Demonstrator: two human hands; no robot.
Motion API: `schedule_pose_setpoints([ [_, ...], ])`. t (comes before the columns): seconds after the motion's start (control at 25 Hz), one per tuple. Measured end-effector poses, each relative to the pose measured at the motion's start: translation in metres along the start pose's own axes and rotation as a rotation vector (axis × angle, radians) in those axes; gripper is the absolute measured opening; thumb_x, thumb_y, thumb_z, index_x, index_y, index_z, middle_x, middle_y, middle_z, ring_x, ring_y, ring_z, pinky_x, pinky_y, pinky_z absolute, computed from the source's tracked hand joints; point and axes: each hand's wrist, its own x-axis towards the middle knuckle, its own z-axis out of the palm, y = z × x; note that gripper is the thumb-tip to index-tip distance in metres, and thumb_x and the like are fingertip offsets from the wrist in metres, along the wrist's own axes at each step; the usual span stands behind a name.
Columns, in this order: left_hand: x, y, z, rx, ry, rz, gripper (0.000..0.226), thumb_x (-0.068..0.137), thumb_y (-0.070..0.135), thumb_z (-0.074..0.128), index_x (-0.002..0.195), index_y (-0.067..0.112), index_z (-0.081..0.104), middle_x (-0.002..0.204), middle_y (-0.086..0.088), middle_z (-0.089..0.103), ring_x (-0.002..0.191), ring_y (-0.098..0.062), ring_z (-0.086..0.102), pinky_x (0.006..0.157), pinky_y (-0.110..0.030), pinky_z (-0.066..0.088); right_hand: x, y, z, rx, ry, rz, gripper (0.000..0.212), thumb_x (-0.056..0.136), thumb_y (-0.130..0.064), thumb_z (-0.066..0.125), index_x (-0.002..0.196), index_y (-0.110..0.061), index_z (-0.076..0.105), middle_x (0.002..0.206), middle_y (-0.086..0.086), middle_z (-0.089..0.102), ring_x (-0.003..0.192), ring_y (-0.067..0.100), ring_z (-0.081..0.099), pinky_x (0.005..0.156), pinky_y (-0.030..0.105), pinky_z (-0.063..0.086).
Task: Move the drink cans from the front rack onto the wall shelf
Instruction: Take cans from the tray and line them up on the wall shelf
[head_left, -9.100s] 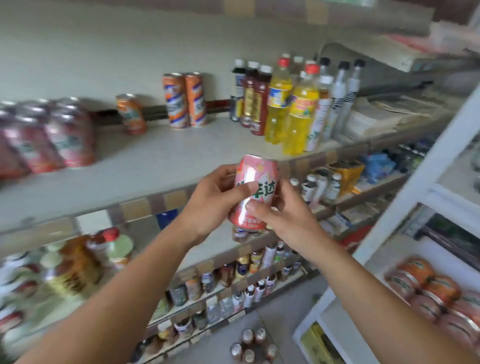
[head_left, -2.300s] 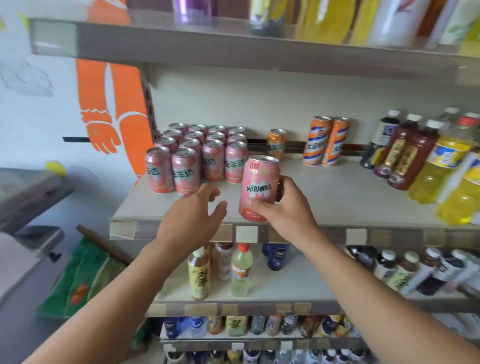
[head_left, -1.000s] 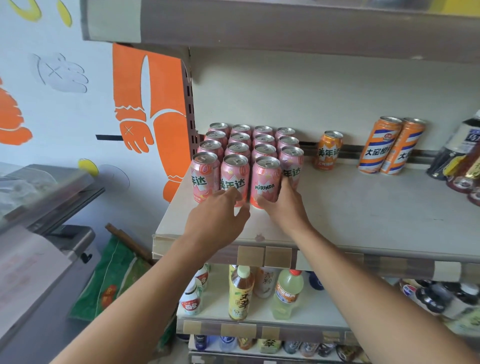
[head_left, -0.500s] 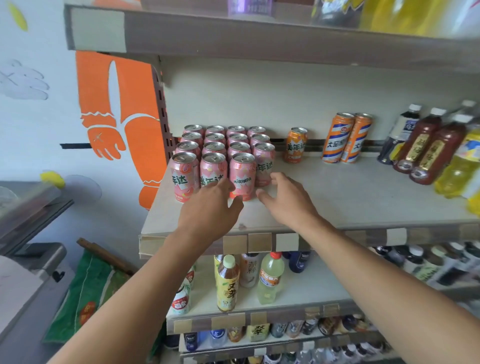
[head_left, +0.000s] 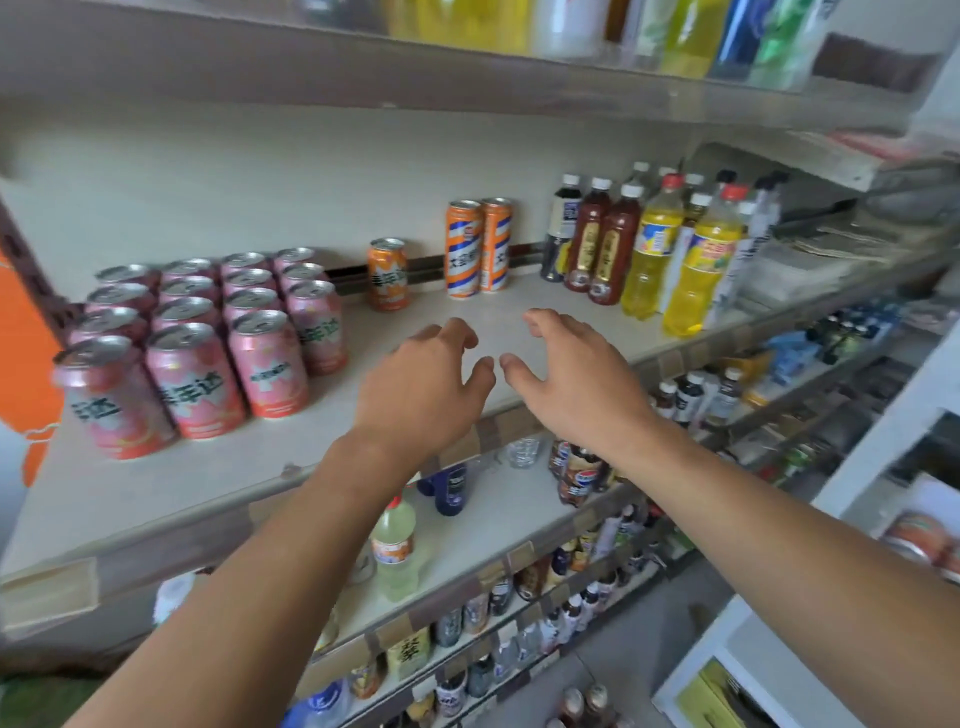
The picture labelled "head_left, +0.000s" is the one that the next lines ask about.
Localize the person's left hand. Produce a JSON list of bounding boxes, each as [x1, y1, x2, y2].
[[350, 317, 498, 470]]

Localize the person's right hand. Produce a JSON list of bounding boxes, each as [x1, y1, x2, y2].
[[498, 307, 665, 466]]

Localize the small orange can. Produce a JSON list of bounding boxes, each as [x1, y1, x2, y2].
[[365, 237, 412, 313]]

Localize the row of red cans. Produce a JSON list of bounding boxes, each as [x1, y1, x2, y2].
[[50, 247, 350, 460]]

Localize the white plastic tray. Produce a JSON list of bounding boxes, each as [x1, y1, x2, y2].
[[896, 472, 960, 541]]

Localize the person's left forearm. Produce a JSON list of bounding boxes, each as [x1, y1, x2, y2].
[[63, 434, 421, 728]]

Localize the person's right forearm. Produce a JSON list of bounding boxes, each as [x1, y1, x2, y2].
[[599, 419, 960, 728]]

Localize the tall orange striped can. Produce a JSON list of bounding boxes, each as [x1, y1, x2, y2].
[[479, 197, 516, 294], [444, 198, 485, 300]]

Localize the group of capped tea bottles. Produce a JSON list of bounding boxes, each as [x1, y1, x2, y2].
[[547, 367, 748, 510]]

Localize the dark blue round bottle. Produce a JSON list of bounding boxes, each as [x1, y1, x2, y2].
[[416, 462, 470, 517]]

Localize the pale green drink bottle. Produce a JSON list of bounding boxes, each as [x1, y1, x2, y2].
[[371, 494, 420, 601]]

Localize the row of tall drink bottles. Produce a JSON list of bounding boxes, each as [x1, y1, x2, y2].
[[539, 161, 789, 339]]

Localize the yellow goods box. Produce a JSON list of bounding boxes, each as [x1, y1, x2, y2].
[[719, 348, 774, 410]]

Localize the blue goods packets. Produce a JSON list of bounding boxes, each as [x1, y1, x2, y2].
[[764, 329, 823, 384]]

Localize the rows of small bottles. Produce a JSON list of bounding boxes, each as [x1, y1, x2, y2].
[[281, 502, 676, 728]]

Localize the stack of folded paper bags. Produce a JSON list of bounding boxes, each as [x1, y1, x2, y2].
[[738, 221, 909, 309]]

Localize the shrink-wrapped bottle pack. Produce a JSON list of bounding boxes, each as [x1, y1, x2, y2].
[[547, 683, 624, 728]]

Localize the cluster of white milk bottles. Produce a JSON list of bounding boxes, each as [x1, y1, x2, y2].
[[153, 571, 198, 625]]

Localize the yellow flat box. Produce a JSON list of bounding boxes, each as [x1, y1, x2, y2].
[[674, 659, 751, 728]]

